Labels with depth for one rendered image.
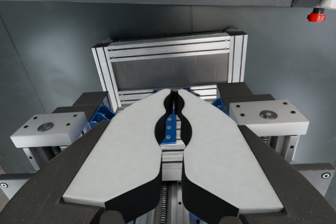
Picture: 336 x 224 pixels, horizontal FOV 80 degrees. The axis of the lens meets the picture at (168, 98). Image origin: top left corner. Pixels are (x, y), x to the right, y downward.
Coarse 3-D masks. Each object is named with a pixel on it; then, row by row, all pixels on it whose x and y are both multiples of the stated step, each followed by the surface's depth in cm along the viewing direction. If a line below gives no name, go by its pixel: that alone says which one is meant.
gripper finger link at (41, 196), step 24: (72, 144) 8; (48, 168) 7; (72, 168) 7; (24, 192) 6; (48, 192) 6; (0, 216) 5; (24, 216) 5; (48, 216) 5; (72, 216) 5; (96, 216) 5
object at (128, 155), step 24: (168, 96) 11; (120, 120) 9; (144, 120) 9; (96, 144) 8; (120, 144) 8; (144, 144) 8; (96, 168) 7; (120, 168) 7; (144, 168) 7; (72, 192) 6; (96, 192) 6; (120, 192) 6; (144, 192) 6
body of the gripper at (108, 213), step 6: (108, 210) 5; (114, 210) 5; (102, 216) 5; (108, 216) 5; (114, 216) 5; (120, 216) 5; (228, 216) 5; (234, 216) 5; (102, 222) 5; (108, 222) 5; (114, 222) 5; (120, 222) 5; (222, 222) 5; (228, 222) 5; (234, 222) 5; (240, 222) 5
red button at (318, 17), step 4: (316, 8) 47; (320, 8) 46; (312, 12) 48; (316, 12) 47; (320, 12) 46; (308, 16) 48; (312, 16) 47; (316, 16) 46; (320, 16) 46; (324, 16) 46; (308, 20) 48; (312, 20) 48; (316, 20) 47; (320, 20) 47
